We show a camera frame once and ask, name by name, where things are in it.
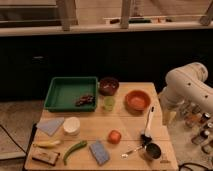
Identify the red apple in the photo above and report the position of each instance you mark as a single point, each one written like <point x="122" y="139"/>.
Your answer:
<point x="114" y="137"/>

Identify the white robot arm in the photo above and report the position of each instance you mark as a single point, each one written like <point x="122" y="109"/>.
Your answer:
<point x="186" y="83"/>

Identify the green plastic cup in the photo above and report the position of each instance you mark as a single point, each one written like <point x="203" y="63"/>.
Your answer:
<point x="108" y="103"/>

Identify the steel measuring cup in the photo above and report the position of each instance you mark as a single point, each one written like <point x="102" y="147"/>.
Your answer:
<point x="151" y="151"/>

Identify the dark red bowl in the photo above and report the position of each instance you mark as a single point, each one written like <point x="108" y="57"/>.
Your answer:
<point x="108" y="86"/>

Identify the dark grape bunch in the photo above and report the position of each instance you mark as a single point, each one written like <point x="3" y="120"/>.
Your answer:
<point x="86" y="99"/>

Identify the orange bowl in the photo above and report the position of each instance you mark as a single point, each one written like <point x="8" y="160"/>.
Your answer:
<point x="137" y="100"/>

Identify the green plastic tray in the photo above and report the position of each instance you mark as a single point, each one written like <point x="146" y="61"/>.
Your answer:
<point x="64" y="92"/>

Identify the white round container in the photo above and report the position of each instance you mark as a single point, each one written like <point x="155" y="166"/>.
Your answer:
<point x="71" y="126"/>

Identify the green chili pepper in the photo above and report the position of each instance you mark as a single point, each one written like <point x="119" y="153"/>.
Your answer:
<point x="72" y="149"/>

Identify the blue sponge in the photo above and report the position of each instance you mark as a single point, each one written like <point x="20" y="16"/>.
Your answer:
<point x="99" y="152"/>

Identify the grey blue cloth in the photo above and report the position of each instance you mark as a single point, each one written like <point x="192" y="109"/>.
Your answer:
<point x="50" y="126"/>

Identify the yellow banana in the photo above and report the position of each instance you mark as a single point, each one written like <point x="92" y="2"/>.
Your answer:
<point x="47" y="144"/>

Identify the brown wooden block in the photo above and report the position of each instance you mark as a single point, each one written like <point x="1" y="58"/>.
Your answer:
<point x="45" y="156"/>

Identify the spice bottle rack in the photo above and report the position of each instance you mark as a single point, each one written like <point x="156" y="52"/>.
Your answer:
<point x="196" y="118"/>

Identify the white handled black brush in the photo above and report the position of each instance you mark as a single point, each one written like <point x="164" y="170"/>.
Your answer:
<point x="145" y="134"/>

